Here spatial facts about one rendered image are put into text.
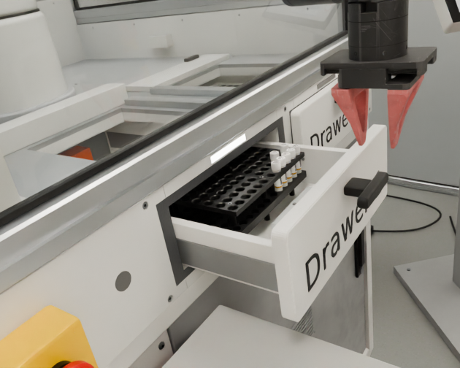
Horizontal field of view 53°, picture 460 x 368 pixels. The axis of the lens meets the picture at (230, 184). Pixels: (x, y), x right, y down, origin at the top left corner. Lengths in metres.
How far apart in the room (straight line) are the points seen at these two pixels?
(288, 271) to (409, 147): 2.00
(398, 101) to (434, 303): 1.30
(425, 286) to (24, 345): 1.53
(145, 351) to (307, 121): 0.42
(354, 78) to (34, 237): 0.33
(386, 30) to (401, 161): 2.00
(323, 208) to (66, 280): 0.26
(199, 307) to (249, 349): 0.12
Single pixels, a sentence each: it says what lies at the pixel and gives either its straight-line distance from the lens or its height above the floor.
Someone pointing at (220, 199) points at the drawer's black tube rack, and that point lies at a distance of 0.56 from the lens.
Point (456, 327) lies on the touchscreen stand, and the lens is 1.65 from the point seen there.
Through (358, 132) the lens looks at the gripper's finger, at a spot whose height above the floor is 0.97.
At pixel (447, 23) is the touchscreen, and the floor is 0.96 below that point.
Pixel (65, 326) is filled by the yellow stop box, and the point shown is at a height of 0.91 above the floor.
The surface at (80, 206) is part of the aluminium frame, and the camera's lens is 0.44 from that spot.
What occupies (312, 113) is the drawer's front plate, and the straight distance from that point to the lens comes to 0.78.
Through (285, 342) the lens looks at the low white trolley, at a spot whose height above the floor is 0.76.
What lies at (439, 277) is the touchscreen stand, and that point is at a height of 0.04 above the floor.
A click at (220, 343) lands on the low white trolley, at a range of 0.57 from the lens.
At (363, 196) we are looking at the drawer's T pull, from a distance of 0.51.
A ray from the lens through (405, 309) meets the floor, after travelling 1.74.
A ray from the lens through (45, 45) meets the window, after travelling 0.44.
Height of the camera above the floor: 1.16
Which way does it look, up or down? 26 degrees down
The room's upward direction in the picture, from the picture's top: 10 degrees counter-clockwise
